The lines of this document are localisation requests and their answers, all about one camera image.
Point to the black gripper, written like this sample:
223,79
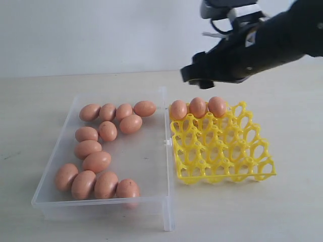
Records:
254,46

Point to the brown egg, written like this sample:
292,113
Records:
86,133
217,106
85,148
97,161
107,112
127,188
123,111
130,124
107,131
83,185
65,176
106,185
178,110
197,107
144,108
89,112

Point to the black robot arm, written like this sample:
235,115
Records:
308,8

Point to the yellow plastic egg tray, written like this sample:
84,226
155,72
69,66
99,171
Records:
212,149

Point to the clear plastic tray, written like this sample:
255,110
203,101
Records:
113,159

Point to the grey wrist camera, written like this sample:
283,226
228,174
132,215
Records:
231,9

